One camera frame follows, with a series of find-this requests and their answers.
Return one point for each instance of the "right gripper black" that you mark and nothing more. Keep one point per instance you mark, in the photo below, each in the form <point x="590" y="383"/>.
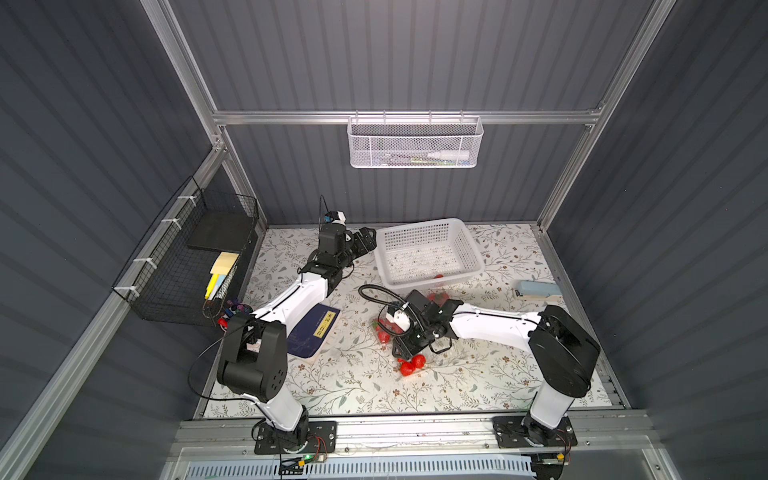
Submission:
<point x="411" y="335"/>

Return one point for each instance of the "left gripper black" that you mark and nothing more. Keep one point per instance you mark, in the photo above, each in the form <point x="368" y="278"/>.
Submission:
<point x="363" y="240"/>

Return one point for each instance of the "white plastic perforated basket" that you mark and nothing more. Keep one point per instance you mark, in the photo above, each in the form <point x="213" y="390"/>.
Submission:
<point x="408" y="256"/>

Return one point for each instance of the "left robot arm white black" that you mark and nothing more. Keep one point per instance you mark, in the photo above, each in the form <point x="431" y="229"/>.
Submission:
<point x="253" y="360"/>

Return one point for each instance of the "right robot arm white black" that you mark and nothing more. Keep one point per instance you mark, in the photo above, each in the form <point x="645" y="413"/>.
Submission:
<point x="565" y="353"/>

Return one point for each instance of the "dark blue booklet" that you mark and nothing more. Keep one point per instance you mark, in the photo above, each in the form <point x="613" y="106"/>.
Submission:
<point x="307" y="337"/>

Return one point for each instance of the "light blue sponge block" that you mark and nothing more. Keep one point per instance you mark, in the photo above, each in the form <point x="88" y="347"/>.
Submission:
<point x="537" y="290"/>

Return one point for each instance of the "black notebook in basket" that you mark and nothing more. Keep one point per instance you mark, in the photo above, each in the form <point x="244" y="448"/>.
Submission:
<point x="221" y="231"/>

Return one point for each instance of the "yellow sticky notes pad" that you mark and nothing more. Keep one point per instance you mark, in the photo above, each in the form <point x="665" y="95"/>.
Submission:
<point x="220" y="270"/>

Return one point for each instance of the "pink cup with markers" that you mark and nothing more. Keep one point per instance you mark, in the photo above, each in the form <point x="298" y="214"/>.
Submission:
<point x="232" y="308"/>

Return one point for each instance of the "white marker in basket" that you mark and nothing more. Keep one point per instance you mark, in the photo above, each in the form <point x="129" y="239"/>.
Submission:
<point x="450" y="156"/>

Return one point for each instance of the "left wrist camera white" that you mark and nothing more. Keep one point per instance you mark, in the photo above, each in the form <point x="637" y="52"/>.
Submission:
<point x="337" y="217"/>

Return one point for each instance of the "white wire mesh wall basket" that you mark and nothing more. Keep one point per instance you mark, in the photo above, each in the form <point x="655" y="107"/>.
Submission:
<point x="402" y="142"/>

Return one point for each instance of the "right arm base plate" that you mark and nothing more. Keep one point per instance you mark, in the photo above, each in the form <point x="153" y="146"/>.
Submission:
<point x="519" y="431"/>

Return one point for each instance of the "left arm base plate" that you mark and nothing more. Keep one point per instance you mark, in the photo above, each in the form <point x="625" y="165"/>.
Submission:
<point x="313" y="437"/>

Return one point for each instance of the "black wire wall basket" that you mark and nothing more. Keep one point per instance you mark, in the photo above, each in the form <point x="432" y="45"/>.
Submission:
<point x="164" y="280"/>

